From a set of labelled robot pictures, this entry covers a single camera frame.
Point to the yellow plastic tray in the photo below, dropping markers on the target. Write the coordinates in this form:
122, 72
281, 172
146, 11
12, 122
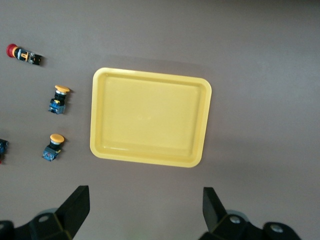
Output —
150, 117

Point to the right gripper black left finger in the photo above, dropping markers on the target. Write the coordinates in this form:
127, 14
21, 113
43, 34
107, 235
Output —
72, 212

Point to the red button orange black body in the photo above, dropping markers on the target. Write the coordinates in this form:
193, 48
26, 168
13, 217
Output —
23, 54

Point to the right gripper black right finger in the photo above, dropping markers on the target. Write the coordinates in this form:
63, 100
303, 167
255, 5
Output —
215, 215

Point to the red button blue black body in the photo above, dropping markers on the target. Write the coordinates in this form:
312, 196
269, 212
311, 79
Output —
3, 147

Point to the yellow mushroom push button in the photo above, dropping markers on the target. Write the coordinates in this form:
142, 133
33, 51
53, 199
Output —
53, 147
58, 100

